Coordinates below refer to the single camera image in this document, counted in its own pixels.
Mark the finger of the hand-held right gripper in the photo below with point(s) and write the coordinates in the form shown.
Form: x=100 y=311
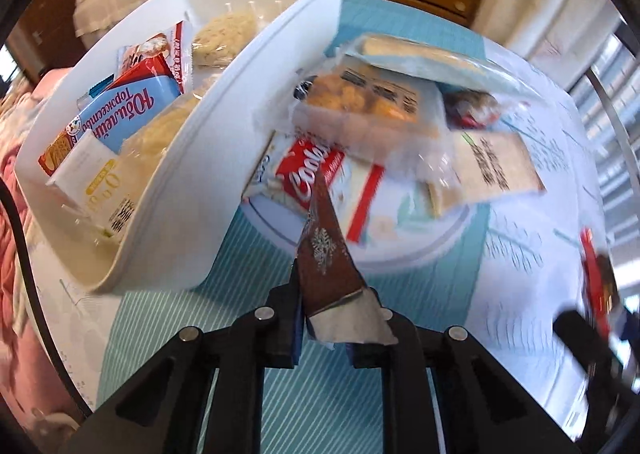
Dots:
x=580 y=339

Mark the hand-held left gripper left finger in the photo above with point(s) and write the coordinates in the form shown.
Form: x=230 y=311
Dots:
x=295 y=329

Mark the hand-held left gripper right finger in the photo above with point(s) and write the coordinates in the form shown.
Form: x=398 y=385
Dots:
x=372 y=358

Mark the small red snack packet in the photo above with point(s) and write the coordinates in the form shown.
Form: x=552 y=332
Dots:
x=597 y=279

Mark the brown snowflake snack packet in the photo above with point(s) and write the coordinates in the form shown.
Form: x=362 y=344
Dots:
x=325 y=254

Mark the white plastic bin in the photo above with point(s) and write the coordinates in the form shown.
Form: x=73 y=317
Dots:
x=200 y=214

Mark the large printed biscuit packet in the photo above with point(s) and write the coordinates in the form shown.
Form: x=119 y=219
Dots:
x=120 y=113

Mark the light blue bread packet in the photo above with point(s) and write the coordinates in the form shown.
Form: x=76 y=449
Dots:
x=425 y=58

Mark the printed teal white tablecloth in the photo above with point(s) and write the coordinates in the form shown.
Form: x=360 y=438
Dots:
x=450 y=309

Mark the red white cookie packet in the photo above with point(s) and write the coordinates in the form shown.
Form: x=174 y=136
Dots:
x=305 y=168

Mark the window grille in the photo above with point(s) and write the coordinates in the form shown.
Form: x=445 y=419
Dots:
x=615 y=173

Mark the beige flat snack packet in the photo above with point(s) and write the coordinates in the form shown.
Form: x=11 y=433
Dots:
x=495 y=163

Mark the clear bag of buns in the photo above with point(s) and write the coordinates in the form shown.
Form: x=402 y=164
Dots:
x=350 y=98

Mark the clear-wrapped yellow noodle cake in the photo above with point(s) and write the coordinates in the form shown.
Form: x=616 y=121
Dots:
x=160 y=128

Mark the white packet with yellow label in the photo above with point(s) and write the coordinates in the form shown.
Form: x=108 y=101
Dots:
x=95 y=178

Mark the dark red clear-wrapped snack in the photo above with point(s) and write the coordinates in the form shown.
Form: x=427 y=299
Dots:
x=470 y=108

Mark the clear-wrapped pale noodle cake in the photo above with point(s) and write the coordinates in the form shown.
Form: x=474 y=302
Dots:
x=225 y=33

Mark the white red snack packet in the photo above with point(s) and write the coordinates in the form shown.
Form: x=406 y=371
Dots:
x=160 y=48

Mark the white lace furniture cover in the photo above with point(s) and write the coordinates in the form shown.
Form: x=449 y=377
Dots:
x=115 y=3

